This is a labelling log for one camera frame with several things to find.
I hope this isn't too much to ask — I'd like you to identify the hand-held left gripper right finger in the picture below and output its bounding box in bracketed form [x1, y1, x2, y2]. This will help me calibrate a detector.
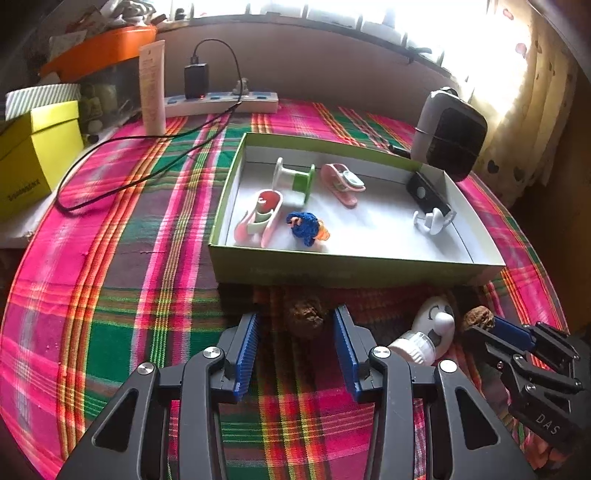
[333, 305, 539, 480]

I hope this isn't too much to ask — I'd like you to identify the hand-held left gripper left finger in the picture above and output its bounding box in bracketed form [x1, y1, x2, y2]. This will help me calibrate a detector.
[55, 311, 260, 480]

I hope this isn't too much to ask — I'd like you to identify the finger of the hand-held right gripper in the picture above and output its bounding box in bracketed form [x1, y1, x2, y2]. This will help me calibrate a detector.
[462, 325, 533, 394]
[490, 316, 583, 394]

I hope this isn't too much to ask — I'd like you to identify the brown walnut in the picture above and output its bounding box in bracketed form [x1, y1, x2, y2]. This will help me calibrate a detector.
[462, 305, 498, 332]
[283, 295, 330, 340]

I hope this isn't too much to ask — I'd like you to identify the green cardboard box tray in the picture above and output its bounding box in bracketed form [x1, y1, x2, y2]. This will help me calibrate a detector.
[208, 132, 507, 289]

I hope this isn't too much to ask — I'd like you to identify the blue crochet toy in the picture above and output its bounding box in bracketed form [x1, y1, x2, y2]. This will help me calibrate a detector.
[285, 211, 331, 248]

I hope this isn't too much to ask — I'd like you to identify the pink and green clip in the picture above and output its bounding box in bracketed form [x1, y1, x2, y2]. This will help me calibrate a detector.
[233, 188, 285, 249]

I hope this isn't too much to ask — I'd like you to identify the small black box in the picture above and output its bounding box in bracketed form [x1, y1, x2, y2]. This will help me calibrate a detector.
[406, 172, 452, 217]

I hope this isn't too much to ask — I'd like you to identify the pink and grey clip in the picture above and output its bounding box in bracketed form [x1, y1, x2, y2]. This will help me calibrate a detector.
[320, 162, 366, 208]

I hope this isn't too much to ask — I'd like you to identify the white bulb-shaped face toy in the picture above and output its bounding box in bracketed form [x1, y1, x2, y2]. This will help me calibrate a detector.
[387, 295, 457, 367]

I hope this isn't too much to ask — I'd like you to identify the small white hook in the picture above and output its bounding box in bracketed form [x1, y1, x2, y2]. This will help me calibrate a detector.
[412, 208, 456, 236]

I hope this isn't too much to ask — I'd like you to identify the white and green spool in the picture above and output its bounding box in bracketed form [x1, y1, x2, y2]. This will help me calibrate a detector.
[272, 157, 317, 206]

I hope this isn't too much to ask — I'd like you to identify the black and white device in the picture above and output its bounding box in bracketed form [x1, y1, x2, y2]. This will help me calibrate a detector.
[410, 87, 489, 184]

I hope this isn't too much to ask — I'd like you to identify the heart print curtain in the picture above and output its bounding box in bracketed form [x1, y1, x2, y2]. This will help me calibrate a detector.
[471, 0, 581, 209]

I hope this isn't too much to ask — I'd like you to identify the white power strip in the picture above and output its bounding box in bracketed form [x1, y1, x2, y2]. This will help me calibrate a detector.
[164, 91, 280, 119]

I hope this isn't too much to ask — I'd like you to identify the black charger adapter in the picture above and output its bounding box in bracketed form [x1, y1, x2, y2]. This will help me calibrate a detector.
[184, 64, 211, 100]

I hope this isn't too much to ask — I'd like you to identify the beige cream tube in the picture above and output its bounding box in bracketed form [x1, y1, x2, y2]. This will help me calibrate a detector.
[139, 40, 167, 135]

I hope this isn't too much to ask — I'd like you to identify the yellow cardboard box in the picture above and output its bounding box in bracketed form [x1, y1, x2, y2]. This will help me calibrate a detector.
[0, 100, 86, 221]

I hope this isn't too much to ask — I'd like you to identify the clear plastic container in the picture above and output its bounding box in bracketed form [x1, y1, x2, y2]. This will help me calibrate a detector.
[76, 60, 144, 136]

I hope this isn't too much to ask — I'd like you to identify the green striped white box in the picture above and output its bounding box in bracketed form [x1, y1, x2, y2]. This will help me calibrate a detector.
[4, 83, 82, 121]

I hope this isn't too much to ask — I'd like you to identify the orange plastic lid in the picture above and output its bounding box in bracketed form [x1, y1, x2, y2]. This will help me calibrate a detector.
[39, 25, 158, 83]

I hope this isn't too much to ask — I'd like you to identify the black charging cable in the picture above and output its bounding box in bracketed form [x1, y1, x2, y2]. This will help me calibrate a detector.
[55, 38, 243, 216]

